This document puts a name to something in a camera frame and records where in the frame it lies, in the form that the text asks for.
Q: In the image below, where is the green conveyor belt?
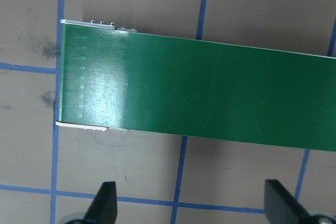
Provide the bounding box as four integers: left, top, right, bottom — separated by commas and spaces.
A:
59, 20, 335, 151

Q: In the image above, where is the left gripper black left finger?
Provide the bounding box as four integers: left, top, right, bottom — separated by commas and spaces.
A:
83, 182, 118, 224

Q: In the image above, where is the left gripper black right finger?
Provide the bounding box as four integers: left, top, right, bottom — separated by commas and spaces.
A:
264, 179, 310, 224

